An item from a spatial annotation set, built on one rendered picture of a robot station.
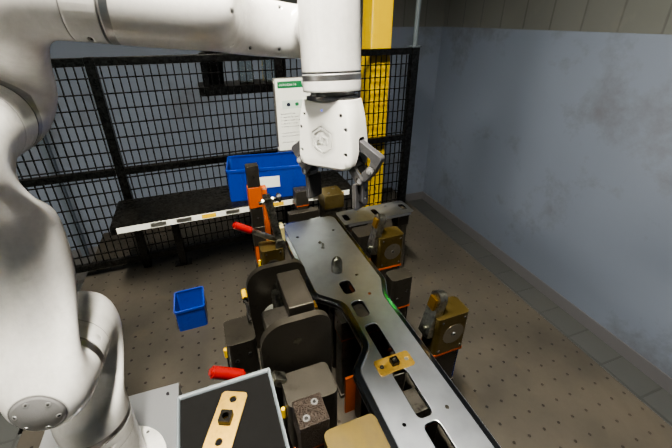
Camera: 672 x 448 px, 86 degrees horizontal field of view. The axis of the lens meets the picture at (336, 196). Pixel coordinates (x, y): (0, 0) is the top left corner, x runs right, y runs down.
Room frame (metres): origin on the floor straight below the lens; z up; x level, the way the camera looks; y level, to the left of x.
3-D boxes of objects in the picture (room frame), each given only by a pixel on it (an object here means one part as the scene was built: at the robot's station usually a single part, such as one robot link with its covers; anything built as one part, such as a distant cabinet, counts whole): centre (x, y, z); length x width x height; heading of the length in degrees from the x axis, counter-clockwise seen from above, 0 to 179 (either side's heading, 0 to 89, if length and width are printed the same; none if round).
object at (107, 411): (0.45, 0.46, 1.10); 0.19 x 0.12 x 0.24; 16
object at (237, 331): (0.54, 0.22, 0.89); 0.09 x 0.08 x 0.38; 111
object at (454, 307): (0.66, -0.28, 0.87); 0.12 x 0.07 x 0.35; 111
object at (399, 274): (0.85, -0.20, 0.84); 0.10 x 0.05 x 0.29; 111
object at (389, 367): (0.53, -0.13, 1.01); 0.08 x 0.04 x 0.01; 112
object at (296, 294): (0.55, 0.10, 0.95); 0.18 x 0.13 x 0.49; 21
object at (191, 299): (0.96, 0.51, 0.75); 0.11 x 0.10 x 0.09; 21
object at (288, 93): (1.52, 0.15, 1.30); 0.23 x 0.02 x 0.31; 111
